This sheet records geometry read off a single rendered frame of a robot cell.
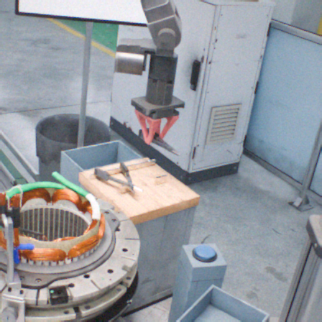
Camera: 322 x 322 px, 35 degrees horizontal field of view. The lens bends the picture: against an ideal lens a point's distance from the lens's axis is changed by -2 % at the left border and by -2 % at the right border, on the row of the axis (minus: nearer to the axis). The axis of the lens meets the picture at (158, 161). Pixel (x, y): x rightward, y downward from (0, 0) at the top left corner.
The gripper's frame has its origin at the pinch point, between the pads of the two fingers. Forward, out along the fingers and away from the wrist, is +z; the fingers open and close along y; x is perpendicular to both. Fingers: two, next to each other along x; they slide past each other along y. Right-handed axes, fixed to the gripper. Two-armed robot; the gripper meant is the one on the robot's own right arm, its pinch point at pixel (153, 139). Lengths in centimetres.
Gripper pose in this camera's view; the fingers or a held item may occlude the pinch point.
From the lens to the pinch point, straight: 113.2
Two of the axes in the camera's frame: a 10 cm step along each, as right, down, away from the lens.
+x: 6.0, 4.4, -6.6
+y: -7.9, 2.1, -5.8
